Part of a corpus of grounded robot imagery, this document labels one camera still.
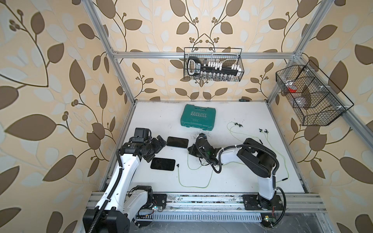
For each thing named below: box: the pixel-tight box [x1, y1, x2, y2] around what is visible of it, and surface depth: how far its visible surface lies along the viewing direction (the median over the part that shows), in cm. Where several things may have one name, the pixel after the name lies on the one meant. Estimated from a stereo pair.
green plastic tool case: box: [180, 103, 217, 131], surface depth 107 cm
